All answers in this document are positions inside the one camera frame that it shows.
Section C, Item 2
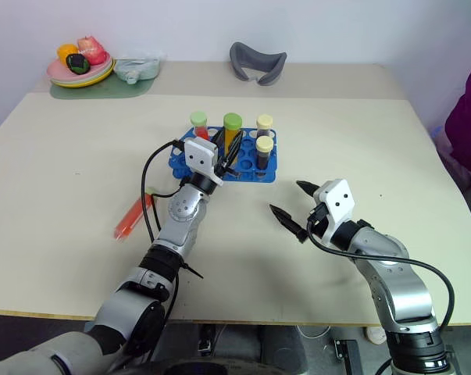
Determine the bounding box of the black cable tie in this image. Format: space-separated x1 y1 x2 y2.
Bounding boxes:
177 262 205 280

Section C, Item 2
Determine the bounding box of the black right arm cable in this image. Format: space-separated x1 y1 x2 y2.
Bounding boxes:
305 212 456 333

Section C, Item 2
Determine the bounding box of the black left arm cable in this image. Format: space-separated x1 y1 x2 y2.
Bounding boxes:
140 139 184 352

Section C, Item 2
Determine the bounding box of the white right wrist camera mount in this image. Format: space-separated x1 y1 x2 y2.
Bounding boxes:
312 178 358 248

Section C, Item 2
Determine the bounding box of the stack of coloured plates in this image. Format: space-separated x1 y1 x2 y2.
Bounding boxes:
51 58 116 89

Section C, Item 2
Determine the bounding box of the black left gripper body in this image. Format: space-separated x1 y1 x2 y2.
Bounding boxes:
214 150 241 180

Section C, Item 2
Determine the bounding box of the dark tube with cream cap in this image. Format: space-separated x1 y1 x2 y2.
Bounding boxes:
255 134 276 172
256 113 275 138

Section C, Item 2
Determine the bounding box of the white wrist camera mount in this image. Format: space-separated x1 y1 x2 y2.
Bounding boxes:
184 136 225 187
312 178 358 248

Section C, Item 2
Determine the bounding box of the bystander in purple top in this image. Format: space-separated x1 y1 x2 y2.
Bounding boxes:
444 56 471 187

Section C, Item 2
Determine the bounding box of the pale green plate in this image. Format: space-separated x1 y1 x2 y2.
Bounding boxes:
49 76 103 88

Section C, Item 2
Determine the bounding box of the pink plate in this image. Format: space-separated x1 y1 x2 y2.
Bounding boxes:
46 55 113 81

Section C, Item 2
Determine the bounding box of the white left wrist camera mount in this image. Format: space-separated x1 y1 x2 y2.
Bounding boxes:
184 136 225 187

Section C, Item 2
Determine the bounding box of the orange toy fruit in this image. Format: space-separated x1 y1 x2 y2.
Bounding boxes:
56 44 80 62

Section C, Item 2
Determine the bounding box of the grey curved headband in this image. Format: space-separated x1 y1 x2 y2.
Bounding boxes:
229 41 288 88

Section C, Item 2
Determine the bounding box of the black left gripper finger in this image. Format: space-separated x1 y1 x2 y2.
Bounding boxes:
212 129 226 158
222 130 244 170

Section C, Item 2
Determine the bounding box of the white floor cable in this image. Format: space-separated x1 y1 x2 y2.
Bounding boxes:
297 325 330 339

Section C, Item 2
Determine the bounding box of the green table mat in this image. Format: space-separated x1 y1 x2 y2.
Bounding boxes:
49 75 159 101

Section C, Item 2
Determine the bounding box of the red tube with green cap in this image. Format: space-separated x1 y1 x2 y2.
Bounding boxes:
112 187 160 242
190 111 210 141

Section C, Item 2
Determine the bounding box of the dark purple toy fruit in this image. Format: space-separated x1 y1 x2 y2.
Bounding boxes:
65 53 91 75

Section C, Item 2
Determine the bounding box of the white shoe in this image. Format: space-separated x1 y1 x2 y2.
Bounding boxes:
365 325 389 346

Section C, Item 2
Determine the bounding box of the blue test tube rack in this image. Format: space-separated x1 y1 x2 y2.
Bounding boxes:
168 125 279 184

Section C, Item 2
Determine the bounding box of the pale green pouch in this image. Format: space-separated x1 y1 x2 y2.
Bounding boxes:
113 50 167 85

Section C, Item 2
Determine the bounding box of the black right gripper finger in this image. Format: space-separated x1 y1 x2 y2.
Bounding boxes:
296 179 319 199
269 203 309 245

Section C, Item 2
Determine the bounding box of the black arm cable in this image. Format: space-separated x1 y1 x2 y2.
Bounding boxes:
305 212 456 333
140 139 184 352

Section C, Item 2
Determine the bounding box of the yellow tube with green cap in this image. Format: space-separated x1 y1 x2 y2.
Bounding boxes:
223 112 244 156

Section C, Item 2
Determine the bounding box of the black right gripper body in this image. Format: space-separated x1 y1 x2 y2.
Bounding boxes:
305 204 332 238

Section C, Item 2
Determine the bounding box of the black metal floor bracket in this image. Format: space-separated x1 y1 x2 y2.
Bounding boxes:
333 338 360 363

